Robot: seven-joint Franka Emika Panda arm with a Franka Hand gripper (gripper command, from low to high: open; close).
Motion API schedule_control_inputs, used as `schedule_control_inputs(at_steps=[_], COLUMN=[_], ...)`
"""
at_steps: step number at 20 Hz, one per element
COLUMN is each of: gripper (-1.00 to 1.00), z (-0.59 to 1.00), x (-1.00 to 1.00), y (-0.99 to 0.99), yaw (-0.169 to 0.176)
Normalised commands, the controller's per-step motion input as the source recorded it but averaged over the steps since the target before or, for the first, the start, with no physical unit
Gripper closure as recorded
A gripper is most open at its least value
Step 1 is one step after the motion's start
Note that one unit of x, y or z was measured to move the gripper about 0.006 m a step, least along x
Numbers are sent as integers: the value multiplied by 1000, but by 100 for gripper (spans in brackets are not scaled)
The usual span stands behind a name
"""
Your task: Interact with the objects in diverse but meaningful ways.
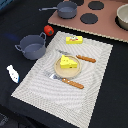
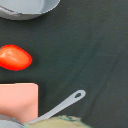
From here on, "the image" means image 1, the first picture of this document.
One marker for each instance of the white toy fish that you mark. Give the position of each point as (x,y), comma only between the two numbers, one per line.
(13,74)

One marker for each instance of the red toy tomato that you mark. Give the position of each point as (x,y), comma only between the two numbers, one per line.
(49,31)

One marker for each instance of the grey toy saucepan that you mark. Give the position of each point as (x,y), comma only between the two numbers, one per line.
(66,9)

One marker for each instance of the toy fork orange handle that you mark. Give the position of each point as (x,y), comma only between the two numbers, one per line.
(65,80)

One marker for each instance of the yellow toy butter block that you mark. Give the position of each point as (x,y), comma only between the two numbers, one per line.
(74,40)

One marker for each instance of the grey two-handled toy pot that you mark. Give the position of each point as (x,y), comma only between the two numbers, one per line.
(33,46)

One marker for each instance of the round wooden plate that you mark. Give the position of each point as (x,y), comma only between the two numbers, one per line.
(67,72)

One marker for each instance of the brown toy stove top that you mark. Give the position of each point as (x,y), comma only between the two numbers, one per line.
(105,26)

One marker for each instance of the toy knife orange handle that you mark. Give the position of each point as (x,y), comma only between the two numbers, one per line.
(78,56)

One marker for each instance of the woven beige placemat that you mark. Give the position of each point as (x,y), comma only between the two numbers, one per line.
(60,104)

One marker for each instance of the yellow toy cheese wedge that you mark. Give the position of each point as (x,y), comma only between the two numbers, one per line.
(68,62)

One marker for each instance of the beige toy bowl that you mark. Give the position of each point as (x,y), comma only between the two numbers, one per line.
(122,14)

